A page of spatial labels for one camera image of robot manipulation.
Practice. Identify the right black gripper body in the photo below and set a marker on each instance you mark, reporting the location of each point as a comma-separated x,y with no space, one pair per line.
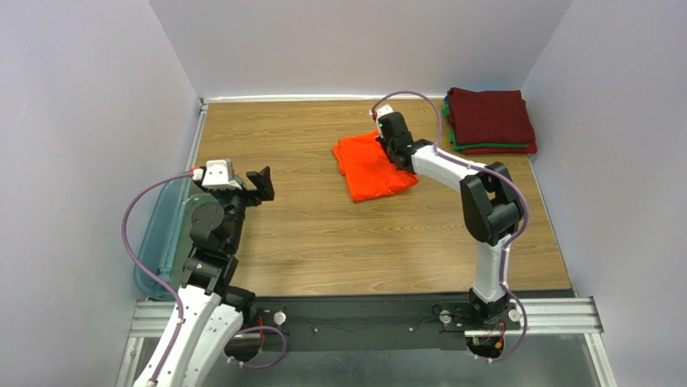
391,151

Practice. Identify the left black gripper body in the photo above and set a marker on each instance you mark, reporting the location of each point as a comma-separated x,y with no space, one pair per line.
252,191

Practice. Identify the orange t-shirt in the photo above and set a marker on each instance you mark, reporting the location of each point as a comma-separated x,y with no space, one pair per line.
367,171

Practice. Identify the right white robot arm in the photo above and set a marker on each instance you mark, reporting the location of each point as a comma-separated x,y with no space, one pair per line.
491,206

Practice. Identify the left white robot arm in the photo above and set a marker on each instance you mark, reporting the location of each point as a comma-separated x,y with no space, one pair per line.
207,310

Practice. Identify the clear blue plastic bin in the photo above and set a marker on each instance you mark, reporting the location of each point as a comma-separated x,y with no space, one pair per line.
166,243

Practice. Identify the folded maroon t-shirt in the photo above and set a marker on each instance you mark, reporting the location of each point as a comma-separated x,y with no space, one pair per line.
492,116

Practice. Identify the folded red t-shirt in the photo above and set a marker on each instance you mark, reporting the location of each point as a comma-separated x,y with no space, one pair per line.
529,149

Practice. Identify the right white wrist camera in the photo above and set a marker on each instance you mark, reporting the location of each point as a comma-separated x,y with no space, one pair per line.
381,111

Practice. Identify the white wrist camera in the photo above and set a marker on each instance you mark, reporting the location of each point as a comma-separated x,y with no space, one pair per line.
381,111
217,174

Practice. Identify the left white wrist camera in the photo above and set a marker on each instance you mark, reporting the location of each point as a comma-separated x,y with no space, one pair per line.
217,174

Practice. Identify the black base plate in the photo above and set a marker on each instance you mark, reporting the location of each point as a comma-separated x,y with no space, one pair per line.
401,321

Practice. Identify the aluminium frame rail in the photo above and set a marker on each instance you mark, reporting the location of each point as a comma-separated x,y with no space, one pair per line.
546,316

